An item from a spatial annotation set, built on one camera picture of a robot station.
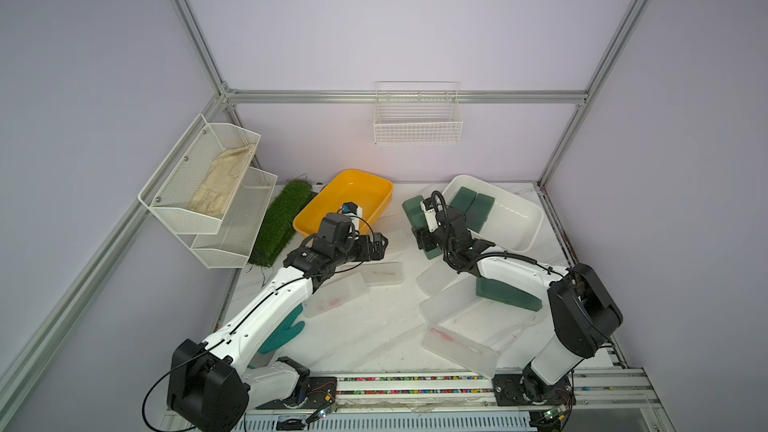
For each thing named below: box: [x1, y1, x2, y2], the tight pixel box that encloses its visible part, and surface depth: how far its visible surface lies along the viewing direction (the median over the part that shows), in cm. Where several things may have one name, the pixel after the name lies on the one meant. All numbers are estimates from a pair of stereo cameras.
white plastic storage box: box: [442, 174, 543, 253], surface depth 112 cm
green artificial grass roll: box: [249, 179, 318, 268], surface depth 103 cm
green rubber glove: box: [258, 303, 305, 354], surface depth 83 cm
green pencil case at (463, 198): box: [449, 186, 477, 215], surface depth 114 cm
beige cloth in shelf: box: [188, 144, 256, 218], surface depth 80 cm
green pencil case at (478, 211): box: [465, 193, 495, 233], surface depth 113 cm
